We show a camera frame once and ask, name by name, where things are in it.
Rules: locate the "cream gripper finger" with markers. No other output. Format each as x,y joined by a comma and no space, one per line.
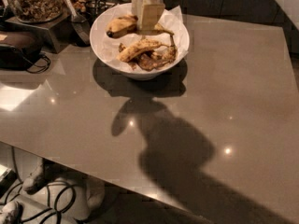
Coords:
135,5
149,15

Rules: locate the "spotted banana front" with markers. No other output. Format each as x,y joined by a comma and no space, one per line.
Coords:
127,24

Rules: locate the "spotted banana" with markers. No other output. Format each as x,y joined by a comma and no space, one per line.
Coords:
127,24
150,60
138,48

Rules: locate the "white bowl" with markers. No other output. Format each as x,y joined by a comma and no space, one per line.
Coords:
107,49

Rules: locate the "spotted banana right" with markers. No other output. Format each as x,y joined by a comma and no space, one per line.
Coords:
150,60

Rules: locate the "spotted banana left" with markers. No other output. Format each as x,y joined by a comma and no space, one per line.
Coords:
138,48

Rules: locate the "metal scoop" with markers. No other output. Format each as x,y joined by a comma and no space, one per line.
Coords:
79,23

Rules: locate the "grey metal stand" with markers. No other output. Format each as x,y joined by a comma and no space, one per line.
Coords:
55,34

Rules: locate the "glass jar of nuts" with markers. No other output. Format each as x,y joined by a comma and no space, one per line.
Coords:
36,11

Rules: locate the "black device with cable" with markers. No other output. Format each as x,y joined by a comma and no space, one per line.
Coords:
21,51

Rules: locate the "white robot base with cables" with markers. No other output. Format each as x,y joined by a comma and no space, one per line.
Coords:
39,191

